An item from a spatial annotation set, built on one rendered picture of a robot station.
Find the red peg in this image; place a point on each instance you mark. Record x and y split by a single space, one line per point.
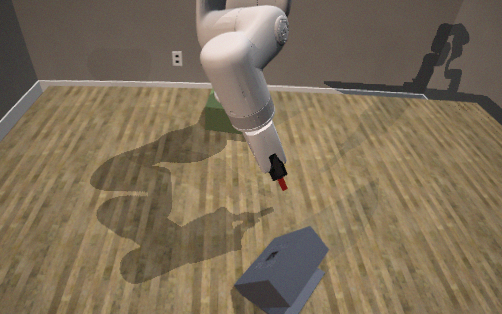
282 184

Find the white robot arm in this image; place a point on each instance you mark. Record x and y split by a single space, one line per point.
244 38

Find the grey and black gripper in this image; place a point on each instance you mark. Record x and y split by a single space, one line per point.
263 142

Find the grey sloped panel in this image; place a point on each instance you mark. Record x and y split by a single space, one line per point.
274 285

